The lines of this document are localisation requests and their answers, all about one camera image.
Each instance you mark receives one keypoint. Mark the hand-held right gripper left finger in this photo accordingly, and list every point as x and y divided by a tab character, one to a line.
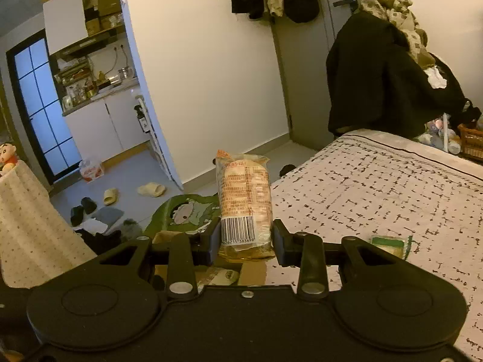
210	243

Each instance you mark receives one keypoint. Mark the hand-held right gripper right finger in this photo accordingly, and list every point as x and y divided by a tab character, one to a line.
281	245

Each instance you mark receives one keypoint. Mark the brown cardboard box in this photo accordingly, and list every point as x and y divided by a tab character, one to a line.
254	271

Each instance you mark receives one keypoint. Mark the orange biscuit packet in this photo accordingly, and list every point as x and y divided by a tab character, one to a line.
243	200

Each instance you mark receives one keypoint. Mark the green cartoon mat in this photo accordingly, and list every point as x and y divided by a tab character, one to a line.
185	211

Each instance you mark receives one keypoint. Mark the beige slipper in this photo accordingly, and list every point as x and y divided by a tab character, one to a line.
111	197
152	189

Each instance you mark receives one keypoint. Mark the cream dotted cloth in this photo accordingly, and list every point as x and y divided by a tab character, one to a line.
34	226

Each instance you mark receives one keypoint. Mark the pile of grey clothes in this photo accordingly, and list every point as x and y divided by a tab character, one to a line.
105	226

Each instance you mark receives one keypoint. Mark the green and white snack packet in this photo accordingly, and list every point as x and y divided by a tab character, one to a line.
390	247

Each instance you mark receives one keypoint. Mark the black shoes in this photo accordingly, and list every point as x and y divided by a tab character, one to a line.
82	211

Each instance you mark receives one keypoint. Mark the red and white plastic bag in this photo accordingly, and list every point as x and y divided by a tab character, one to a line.
91	171

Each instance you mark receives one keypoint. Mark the cartoon figure doll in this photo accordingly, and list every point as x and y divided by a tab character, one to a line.
8	156

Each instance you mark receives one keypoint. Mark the white kitchen cabinet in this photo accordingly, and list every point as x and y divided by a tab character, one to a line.
102	128

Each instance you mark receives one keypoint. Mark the grey door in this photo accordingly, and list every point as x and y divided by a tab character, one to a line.
305	83

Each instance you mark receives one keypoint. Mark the black coat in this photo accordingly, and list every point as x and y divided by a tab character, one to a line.
369	83

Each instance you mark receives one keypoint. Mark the pile of plush toys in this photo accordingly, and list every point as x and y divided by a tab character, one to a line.
439	135

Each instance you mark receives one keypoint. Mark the black framed glass door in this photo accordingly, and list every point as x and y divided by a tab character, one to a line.
41	109

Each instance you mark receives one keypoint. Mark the kitchen shelf with jars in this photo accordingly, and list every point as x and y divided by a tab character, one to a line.
94	71

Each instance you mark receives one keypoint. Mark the orange plastic basket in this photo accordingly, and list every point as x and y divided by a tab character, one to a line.
471	141

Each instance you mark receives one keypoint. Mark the beige patterned garment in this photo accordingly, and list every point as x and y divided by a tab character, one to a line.
400	22

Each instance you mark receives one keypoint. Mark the white wall cabinet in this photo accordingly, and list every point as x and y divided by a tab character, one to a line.
64	19

